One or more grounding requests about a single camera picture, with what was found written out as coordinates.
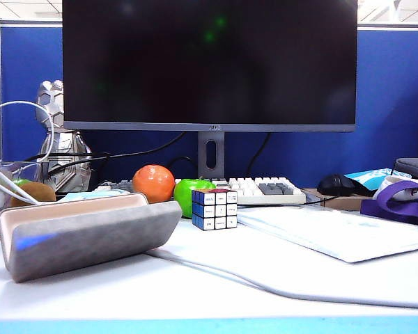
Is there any grey glasses case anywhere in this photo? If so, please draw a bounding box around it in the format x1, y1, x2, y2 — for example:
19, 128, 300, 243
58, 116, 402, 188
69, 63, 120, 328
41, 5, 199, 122
0, 193, 183, 283

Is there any large green apple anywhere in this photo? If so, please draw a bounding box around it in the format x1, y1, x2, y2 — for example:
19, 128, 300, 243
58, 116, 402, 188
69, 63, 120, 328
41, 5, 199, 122
173, 177, 217, 219

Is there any rubik's cube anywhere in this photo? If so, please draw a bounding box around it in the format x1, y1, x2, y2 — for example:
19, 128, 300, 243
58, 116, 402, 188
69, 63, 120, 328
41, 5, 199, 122
191, 189, 238, 232

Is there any orange fruit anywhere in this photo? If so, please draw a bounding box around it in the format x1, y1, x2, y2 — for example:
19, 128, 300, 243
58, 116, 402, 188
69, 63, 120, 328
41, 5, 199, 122
132, 164, 176, 205

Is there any white grey keyboard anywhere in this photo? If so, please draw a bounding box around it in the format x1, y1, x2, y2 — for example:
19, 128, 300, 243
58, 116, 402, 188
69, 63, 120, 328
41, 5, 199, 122
97, 176, 307, 206

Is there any black computer monitor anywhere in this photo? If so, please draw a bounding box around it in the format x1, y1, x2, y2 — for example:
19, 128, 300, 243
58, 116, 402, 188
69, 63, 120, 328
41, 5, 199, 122
61, 0, 358, 180

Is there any black computer mouse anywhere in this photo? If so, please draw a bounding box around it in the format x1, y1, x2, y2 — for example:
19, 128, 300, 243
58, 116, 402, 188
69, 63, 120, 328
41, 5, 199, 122
316, 173, 356, 197

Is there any brown cardboard pad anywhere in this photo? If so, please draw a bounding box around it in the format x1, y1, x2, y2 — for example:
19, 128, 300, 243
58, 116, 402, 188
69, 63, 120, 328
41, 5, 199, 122
301, 187, 376, 212

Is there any paper document in sleeve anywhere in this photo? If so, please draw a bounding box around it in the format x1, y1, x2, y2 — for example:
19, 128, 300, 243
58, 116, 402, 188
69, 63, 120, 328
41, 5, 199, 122
236, 205, 418, 264

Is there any silver robot figurine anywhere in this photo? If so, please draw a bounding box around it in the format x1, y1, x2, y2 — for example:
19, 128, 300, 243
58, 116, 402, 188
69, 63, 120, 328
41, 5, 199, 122
34, 79, 93, 193

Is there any blue white packet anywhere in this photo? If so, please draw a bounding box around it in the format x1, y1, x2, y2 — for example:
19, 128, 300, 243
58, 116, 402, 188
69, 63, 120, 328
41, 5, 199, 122
343, 168, 412, 191

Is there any brown kiwi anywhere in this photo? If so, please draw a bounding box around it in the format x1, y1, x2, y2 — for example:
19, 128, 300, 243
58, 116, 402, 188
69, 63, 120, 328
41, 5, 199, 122
10, 182, 56, 208

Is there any purple cloth bag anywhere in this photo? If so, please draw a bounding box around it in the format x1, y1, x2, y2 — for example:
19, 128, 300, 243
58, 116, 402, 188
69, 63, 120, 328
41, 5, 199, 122
359, 180, 418, 229

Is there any blue partition panel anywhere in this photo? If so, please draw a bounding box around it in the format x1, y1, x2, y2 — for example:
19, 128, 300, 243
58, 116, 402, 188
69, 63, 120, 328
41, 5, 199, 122
0, 26, 418, 189

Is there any dark grey pouch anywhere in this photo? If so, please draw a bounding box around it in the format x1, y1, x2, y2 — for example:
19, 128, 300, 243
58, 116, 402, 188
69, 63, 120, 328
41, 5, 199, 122
392, 157, 418, 184

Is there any black mouse cable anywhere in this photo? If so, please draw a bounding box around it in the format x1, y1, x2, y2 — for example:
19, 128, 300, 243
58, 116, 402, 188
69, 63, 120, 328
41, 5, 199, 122
299, 195, 339, 207

